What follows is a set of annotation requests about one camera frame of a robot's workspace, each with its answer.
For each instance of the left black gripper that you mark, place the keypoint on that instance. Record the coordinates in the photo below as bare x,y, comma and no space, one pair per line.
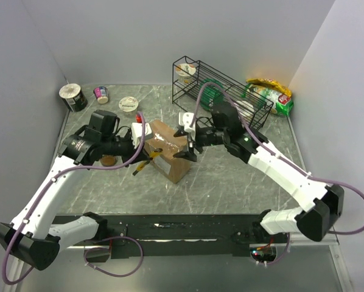
131,147

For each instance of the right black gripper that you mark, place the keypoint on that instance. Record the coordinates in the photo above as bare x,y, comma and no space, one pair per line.
188,154

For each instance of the brown cardboard express box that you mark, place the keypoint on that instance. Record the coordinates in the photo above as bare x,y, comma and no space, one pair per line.
174,169

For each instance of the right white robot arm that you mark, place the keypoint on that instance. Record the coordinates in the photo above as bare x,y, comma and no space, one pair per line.
319,205

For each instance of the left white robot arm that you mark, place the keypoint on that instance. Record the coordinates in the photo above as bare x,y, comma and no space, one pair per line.
30,236

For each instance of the brown tin can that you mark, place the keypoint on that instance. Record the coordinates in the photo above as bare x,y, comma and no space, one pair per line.
108,160

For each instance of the white yogurt cup on table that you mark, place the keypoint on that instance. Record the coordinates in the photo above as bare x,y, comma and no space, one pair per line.
129,105

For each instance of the green plastic cup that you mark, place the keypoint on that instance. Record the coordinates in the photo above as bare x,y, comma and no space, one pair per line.
211,96

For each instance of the purple yogurt cup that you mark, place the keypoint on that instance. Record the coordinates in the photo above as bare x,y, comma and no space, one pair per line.
101,94

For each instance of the white bowl in rack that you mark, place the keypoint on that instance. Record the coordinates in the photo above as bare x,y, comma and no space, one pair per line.
245,109

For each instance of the yogurt cup in rack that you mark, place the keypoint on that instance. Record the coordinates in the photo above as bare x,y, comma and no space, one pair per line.
185,72

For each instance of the black paper cup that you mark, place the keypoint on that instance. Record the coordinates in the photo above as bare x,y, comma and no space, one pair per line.
73,97

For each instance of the yellow snack bag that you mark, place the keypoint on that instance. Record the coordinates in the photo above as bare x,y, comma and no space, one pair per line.
270,83

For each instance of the green chips bag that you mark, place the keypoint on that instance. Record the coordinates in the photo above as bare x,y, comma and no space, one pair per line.
282,103

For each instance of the circuit board with leds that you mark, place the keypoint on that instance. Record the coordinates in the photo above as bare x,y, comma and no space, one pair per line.
266,254

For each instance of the black wire rack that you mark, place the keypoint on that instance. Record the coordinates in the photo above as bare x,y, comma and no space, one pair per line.
195,83

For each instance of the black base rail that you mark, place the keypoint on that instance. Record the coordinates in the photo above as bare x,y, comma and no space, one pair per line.
182,234

